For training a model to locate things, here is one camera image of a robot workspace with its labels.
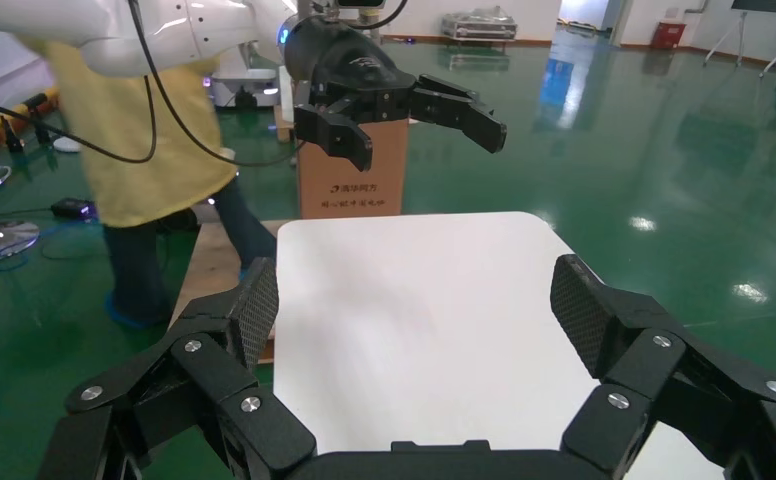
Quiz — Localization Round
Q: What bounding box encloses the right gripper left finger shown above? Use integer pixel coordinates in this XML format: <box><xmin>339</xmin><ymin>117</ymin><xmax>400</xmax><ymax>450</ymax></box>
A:
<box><xmin>36</xmin><ymin>256</ymin><xmax>318</xmax><ymax>480</ymax></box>

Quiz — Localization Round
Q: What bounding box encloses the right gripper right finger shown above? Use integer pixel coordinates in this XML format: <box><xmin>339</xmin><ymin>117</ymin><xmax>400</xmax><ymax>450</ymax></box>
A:
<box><xmin>550</xmin><ymin>253</ymin><xmax>776</xmax><ymax>480</ymax></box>

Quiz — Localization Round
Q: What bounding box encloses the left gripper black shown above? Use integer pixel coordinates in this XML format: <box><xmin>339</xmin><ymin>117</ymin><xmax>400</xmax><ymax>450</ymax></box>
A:
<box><xmin>281</xmin><ymin>17</ymin><xmax>509</xmax><ymax>174</ymax></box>

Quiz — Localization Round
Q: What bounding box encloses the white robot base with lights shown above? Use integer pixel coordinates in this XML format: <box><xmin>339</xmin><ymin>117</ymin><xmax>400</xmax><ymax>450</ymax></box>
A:
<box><xmin>209</xmin><ymin>46</ymin><xmax>281</xmax><ymax>111</ymax></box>

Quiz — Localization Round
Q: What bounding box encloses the tall printed cardboard box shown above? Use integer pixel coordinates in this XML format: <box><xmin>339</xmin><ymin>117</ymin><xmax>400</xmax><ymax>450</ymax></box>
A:
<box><xmin>297</xmin><ymin>117</ymin><xmax>411</xmax><ymax>221</ymax></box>

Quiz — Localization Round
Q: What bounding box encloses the wooden board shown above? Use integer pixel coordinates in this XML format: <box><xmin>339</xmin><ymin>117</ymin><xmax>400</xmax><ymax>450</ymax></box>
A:
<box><xmin>167</xmin><ymin>219</ymin><xmax>290</xmax><ymax>367</ymax></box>

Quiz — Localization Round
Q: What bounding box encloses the silver flight case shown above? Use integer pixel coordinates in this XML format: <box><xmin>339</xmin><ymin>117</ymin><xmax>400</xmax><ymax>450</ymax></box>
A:
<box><xmin>440</xmin><ymin>5</ymin><xmax>519</xmax><ymax>43</ymax></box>

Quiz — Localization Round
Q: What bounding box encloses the person in yellow shirt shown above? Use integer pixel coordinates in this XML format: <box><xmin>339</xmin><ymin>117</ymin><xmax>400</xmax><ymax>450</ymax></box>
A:
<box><xmin>42</xmin><ymin>39</ymin><xmax>278</xmax><ymax>331</ymax></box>

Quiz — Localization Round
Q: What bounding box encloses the black device with purple light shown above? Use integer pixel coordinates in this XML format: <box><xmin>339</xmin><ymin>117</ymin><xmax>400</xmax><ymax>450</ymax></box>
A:
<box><xmin>49</xmin><ymin>197</ymin><xmax>97</xmax><ymax>222</ymax></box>

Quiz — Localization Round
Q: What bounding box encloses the chrome stool base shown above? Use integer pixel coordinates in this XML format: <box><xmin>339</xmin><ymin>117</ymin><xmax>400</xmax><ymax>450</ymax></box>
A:
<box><xmin>0</xmin><ymin>164</ymin><xmax>41</xmax><ymax>268</ymax></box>

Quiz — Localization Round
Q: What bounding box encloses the red bin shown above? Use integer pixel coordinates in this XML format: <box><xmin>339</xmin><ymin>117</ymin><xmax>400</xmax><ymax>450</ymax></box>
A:
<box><xmin>648</xmin><ymin>21</ymin><xmax>688</xmax><ymax>52</ymax></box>

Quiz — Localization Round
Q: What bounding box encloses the yellow black barrier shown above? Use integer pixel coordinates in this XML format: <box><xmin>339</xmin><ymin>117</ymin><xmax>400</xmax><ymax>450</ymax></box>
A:
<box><xmin>0</xmin><ymin>88</ymin><xmax>59</xmax><ymax>164</ymax></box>

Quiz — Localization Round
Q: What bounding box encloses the black screen on white stand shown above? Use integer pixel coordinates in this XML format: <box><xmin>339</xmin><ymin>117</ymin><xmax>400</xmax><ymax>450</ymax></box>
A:
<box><xmin>703</xmin><ymin>0</ymin><xmax>776</xmax><ymax>79</ymax></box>

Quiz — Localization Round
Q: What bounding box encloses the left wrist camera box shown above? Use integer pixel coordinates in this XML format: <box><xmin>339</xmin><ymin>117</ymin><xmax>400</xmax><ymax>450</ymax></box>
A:
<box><xmin>298</xmin><ymin>0</ymin><xmax>389</xmax><ymax>25</ymax></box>

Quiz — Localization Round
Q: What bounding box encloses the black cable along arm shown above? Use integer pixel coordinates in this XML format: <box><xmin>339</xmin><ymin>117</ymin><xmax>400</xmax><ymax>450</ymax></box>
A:
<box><xmin>126</xmin><ymin>0</ymin><xmax>304</xmax><ymax>168</ymax></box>

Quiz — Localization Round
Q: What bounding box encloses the thin black hanging cable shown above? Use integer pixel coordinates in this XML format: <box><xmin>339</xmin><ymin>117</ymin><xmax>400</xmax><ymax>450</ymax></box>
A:
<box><xmin>0</xmin><ymin>82</ymin><xmax>159</xmax><ymax>166</ymax></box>

